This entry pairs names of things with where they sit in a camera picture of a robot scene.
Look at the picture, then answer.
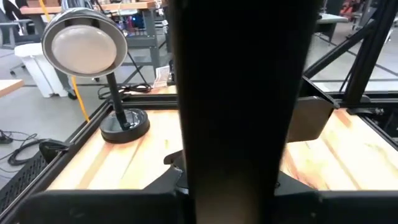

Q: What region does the black keyboard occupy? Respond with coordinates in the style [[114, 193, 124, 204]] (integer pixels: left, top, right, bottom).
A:
[[0, 151, 48, 214]]

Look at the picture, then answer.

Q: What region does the black floor cable bundle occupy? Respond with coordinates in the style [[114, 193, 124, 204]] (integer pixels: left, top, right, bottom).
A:
[[0, 129, 47, 167]]

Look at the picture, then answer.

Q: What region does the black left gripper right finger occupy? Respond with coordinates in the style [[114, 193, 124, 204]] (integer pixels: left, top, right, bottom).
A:
[[275, 170, 315, 195]]

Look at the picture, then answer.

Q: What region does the white trash bin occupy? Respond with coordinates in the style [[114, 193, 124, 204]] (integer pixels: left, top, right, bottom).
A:
[[14, 42, 75, 99]]

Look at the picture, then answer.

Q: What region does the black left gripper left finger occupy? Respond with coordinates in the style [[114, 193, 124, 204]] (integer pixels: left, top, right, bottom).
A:
[[143, 149, 189, 191]]

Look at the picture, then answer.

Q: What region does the black coiled cable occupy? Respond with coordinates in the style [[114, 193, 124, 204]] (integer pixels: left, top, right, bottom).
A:
[[98, 83, 153, 101]]

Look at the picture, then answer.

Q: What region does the black metal peg board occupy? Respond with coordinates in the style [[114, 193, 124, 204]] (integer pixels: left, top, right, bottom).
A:
[[170, 0, 322, 224]]

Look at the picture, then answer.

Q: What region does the black gooseneck desk lamp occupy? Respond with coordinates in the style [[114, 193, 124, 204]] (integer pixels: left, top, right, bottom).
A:
[[41, 7, 150, 144]]

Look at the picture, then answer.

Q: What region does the yellow strap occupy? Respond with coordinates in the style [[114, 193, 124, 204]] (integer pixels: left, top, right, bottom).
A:
[[39, 0, 91, 123]]

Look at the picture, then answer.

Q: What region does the light wood table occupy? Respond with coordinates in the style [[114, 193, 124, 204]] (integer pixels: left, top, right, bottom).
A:
[[0, 79, 25, 98]]

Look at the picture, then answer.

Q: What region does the office chair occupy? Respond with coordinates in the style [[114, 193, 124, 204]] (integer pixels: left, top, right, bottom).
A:
[[0, 18, 41, 50]]

